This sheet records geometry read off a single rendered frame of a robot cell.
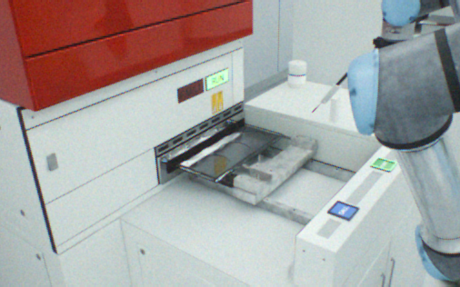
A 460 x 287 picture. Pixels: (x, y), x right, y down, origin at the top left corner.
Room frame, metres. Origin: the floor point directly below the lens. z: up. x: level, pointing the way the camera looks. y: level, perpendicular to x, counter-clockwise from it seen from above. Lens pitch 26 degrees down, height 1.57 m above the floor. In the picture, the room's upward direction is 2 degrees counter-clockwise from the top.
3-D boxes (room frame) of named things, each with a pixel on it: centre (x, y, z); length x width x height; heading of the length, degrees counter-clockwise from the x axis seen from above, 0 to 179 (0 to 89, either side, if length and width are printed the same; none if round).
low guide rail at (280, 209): (1.10, -0.07, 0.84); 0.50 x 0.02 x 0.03; 52
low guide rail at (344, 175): (1.31, -0.24, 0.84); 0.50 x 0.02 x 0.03; 52
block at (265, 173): (1.15, -0.11, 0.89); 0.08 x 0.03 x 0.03; 52
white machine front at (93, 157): (1.22, 0.19, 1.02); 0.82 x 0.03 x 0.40; 142
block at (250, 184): (1.09, -0.06, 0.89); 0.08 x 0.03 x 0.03; 52
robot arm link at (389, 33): (1.06, -0.41, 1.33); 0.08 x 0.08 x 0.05
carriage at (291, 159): (1.21, -0.15, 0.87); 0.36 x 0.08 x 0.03; 142
